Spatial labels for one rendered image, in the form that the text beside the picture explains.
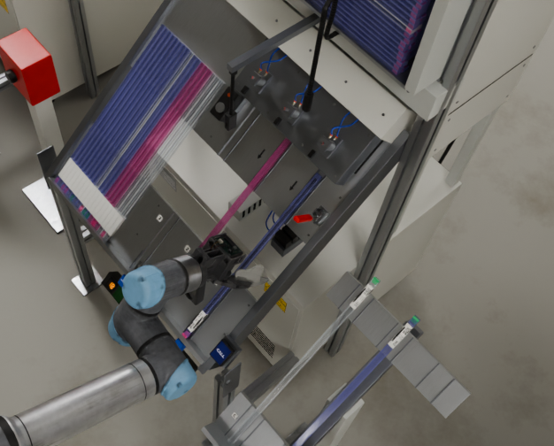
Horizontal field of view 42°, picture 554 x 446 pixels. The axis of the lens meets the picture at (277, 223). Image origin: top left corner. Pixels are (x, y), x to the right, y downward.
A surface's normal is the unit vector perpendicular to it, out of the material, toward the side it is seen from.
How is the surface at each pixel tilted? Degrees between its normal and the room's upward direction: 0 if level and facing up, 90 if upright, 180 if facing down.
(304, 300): 0
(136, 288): 57
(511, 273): 0
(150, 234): 42
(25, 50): 0
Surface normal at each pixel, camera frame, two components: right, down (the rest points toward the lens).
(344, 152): -0.44, -0.02
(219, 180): 0.09, -0.51
